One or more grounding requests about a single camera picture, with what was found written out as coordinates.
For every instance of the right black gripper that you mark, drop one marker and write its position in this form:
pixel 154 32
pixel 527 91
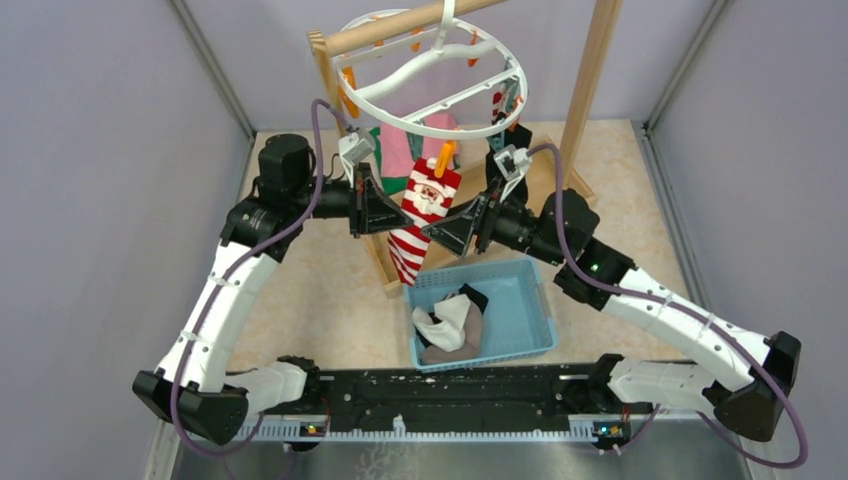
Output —
pixel 456 230

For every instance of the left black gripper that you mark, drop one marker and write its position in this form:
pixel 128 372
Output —
pixel 369 210

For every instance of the red white santa sock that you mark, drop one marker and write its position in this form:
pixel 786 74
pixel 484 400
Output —
pixel 430 192

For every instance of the black sock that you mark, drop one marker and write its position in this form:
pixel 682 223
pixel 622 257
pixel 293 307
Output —
pixel 476 297
pixel 519 137

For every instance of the light blue plastic basket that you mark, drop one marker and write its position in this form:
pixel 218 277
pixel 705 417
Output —
pixel 517 322

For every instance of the white round clip hanger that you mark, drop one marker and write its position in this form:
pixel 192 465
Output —
pixel 427 70

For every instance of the grey striped-cuff sock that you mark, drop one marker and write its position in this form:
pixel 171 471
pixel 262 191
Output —
pixel 471 348

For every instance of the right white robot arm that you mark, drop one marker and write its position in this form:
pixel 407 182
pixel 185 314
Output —
pixel 741 378

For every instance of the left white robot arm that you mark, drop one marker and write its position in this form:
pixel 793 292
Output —
pixel 191 387

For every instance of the green folded cloth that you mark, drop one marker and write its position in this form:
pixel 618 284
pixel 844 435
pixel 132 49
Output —
pixel 391 185

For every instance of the pink folded cloth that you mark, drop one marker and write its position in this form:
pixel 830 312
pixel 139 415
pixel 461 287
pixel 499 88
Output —
pixel 401 150

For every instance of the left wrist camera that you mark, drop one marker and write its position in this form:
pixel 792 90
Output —
pixel 354 147

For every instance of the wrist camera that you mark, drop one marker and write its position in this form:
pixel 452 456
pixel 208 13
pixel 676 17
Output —
pixel 513 164
pixel 354 147

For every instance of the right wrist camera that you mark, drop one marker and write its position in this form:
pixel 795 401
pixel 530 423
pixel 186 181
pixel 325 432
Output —
pixel 513 164

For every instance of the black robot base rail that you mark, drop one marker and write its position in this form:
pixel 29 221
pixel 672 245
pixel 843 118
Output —
pixel 489 400

